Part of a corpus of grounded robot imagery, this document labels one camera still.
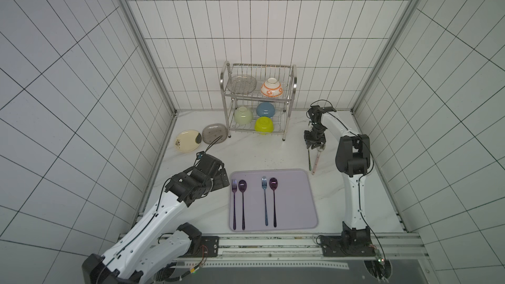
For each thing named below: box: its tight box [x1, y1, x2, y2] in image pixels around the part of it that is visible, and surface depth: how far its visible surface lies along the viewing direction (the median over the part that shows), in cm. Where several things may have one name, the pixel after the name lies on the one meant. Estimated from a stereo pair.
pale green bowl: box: [234, 106, 253, 125], surface depth 109 cm
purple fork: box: [232, 178, 238, 231], surface depth 89 cm
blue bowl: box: [256, 101, 276, 118], surface depth 114 cm
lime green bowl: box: [254, 116, 274, 135], surface depth 105 cm
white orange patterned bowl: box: [260, 77, 284, 98], surface depth 89 cm
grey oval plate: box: [201, 123, 229, 144], surface depth 110 cm
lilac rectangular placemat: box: [228, 168, 319, 232], surface depth 85 cm
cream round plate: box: [174, 129, 200, 153], surface depth 108 cm
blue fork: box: [261, 176, 269, 227], surface depth 90 cm
